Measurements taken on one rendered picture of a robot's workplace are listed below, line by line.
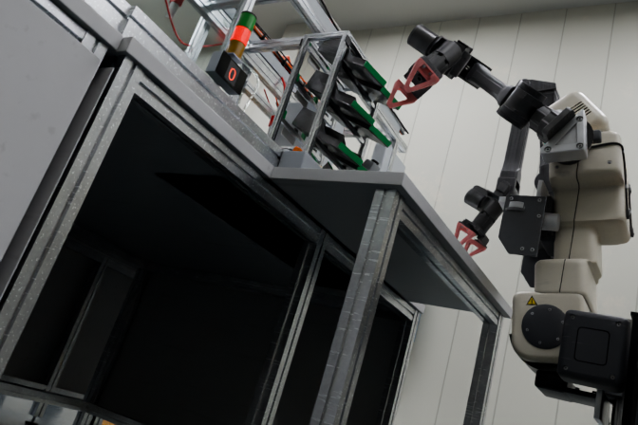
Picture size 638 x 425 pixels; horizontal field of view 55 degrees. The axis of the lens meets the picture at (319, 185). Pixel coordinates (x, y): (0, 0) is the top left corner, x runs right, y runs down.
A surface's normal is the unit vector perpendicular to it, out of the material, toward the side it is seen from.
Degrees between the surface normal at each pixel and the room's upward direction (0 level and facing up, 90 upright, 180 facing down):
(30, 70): 90
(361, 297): 90
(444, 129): 90
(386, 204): 90
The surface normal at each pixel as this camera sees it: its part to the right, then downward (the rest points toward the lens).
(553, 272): -0.47, -0.45
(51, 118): 0.84, 0.06
